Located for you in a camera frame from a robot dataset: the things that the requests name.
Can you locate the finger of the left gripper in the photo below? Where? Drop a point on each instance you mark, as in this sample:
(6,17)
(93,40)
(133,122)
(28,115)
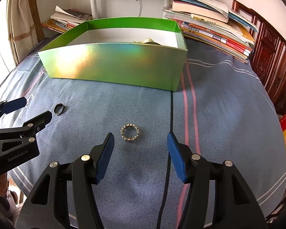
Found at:
(39,122)
(11,106)

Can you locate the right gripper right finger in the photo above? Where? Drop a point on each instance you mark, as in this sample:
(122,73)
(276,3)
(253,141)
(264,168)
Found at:
(180,155)

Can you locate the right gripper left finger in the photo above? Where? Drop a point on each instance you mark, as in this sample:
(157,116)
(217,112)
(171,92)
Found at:
(101,155)

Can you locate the cream white wristwatch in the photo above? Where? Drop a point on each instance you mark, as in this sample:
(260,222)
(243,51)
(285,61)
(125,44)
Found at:
(147,41)

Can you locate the person left hand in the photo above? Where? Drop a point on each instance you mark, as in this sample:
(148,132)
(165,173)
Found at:
(3,185)

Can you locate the blue striped bedsheet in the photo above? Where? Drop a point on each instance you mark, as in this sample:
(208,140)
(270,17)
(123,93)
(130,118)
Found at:
(220,110)

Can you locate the beige curtain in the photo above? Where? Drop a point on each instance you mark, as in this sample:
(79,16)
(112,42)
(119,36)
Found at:
(24,27)

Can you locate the left stack of books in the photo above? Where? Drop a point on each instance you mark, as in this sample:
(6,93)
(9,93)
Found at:
(64,20)

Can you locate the stack of books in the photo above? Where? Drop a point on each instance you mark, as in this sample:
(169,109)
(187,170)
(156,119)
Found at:
(213,23)
(64,20)

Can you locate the green cardboard box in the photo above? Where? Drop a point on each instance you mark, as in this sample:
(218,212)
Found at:
(104,50)

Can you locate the dark wooden headboard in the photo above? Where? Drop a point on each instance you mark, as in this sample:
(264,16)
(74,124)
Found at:
(269,57)

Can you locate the right stack of books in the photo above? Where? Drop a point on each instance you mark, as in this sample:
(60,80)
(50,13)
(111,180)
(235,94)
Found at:
(213,23)

